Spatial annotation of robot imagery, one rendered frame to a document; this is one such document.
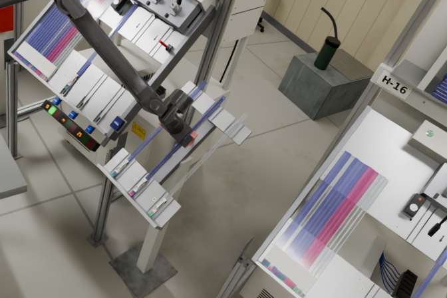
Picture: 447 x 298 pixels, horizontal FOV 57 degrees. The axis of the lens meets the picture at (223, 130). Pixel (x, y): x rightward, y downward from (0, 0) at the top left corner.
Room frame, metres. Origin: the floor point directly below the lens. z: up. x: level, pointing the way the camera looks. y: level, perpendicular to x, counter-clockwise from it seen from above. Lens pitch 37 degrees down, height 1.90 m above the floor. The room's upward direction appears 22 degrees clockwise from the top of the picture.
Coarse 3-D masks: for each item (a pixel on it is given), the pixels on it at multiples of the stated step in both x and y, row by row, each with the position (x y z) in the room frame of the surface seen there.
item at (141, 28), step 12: (132, 0) 1.72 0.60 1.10; (108, 12) 1.67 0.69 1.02; (132, 12) 1.67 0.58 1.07; (144, 12) 1.67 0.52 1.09; (204, 12) 1.68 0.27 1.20; (108, 24) 1.63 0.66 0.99; (132, 24) 1.63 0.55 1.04; (144, 24) 1.63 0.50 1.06; (156, 24) 1.63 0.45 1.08; (168, 24) 1.63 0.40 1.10; (192, 24) 1.63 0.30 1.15; (132, 36) 1.59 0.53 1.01; (144, 36) 1.59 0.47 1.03; (156, 36) 1.59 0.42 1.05; (168, 36) 1.59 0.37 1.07; (180, 36) 1.59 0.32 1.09; (144, 48) 1.55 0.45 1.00; (156, 48) 1.55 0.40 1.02; (156, 60) 1.51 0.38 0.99
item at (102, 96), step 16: (64, 64) 1.48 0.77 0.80; (80, 64) 1.48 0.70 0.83; (48, 80) 1.42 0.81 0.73; (64, 80) 1.42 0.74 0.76; (80, 80) 1.43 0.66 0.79; (96, 80) 1.43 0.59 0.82; (112, 80) 1.43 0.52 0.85; (80, 96) 1.37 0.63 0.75; (96, 96) 1.37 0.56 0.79; (112, 96) 1.38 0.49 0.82; (128, 96) 1.38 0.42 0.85; (96, 112) 1.32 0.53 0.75; (112, 112) 1.32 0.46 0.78
